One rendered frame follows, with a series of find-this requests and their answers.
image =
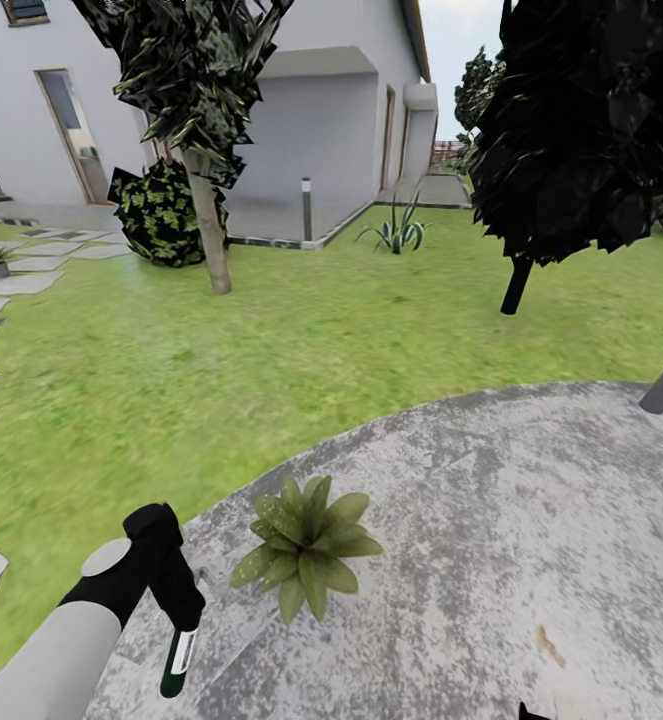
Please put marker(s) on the tree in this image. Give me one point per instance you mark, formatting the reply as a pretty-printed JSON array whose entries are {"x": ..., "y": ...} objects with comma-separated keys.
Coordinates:
[
  {"x": 193, "y": 64},
  {"x": 476, "y": 75},
  {"x": 572, "y": 141},
  {"x": 485, "y": 94}
]

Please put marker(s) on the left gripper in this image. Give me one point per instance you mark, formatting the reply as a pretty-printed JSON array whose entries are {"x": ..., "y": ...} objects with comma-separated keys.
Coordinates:
[{"x": 179, "y": 598}]

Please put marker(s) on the door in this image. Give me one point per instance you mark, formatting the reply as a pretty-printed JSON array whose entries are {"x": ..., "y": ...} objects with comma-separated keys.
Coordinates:
[{"x": 161, "y": 149}]

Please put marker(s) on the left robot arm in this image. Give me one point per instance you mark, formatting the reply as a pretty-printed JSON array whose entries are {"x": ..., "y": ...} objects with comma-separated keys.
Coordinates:
[{"x": 54, "y": 675}]

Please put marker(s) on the insectifuge atomizer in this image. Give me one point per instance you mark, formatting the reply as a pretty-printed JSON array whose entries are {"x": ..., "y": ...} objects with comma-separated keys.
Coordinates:
[{"x": 177, "y": 662}]

